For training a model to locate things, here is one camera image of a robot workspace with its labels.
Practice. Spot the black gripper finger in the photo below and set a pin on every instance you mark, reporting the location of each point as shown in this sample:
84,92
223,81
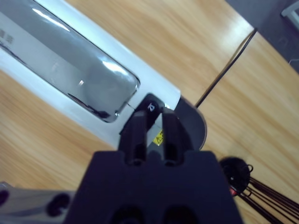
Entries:
136,137
174,140

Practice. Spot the silver coffee machine lid lever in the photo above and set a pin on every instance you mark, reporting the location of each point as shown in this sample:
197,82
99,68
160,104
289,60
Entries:
70,60

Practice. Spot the white capsule coffee machine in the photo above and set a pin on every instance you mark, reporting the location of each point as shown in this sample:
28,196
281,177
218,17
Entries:
154,80

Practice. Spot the red coffee capsule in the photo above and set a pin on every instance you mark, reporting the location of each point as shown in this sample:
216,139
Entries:
233,191

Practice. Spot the clear water tank dark lid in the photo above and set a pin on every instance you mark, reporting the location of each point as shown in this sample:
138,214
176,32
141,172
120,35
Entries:
194,126

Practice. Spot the black capsule holder with rods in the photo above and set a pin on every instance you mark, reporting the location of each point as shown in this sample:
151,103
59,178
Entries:
233,172

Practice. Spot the white furniture frame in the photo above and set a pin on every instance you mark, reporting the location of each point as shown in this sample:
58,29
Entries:
290,11

